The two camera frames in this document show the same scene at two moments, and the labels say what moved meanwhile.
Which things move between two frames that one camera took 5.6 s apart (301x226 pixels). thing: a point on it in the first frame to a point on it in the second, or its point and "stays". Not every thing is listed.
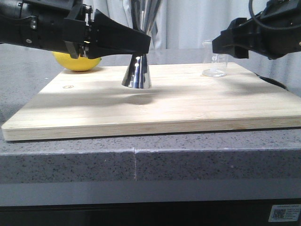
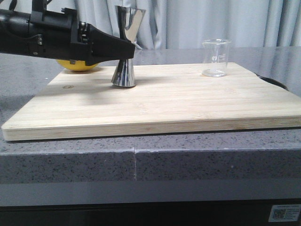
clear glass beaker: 214,65 stays
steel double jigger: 138,75 to 129,20
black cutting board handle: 272,81 stays
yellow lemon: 80,64 stays
